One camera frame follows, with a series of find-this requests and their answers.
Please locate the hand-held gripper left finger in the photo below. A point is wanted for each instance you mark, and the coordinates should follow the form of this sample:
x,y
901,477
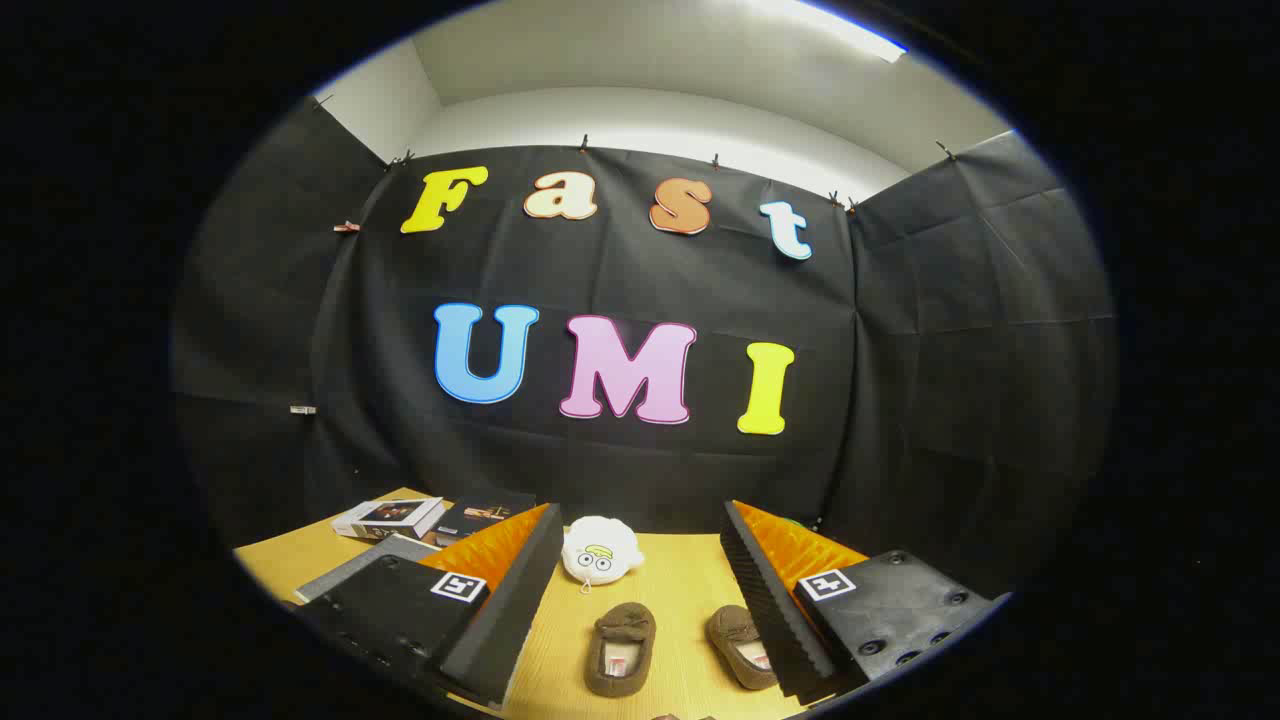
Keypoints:
x,y
505,620

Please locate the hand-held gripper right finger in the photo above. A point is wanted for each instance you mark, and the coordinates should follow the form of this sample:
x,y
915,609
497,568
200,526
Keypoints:
x,y
770,610

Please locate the brown fuzzy slipper shoe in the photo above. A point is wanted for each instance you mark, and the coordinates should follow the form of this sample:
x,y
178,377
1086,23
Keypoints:
x,y
620,650
735,640

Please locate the grey fabric storage box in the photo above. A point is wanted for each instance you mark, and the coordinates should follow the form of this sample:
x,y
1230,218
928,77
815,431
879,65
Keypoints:
x,y
375,562

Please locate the white portrait book box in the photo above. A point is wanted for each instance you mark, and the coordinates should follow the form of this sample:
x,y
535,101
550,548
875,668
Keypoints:
x,y
390,517

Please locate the dark hardcover book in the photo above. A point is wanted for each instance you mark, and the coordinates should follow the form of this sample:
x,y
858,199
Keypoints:
x,y
485,515

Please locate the white plush toy with eyes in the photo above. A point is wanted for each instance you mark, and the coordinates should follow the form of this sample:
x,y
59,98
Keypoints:
x,y
600,550

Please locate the black backdrop cloth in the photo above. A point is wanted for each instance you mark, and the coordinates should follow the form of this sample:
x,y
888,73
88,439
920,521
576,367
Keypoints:
x,y
620,470

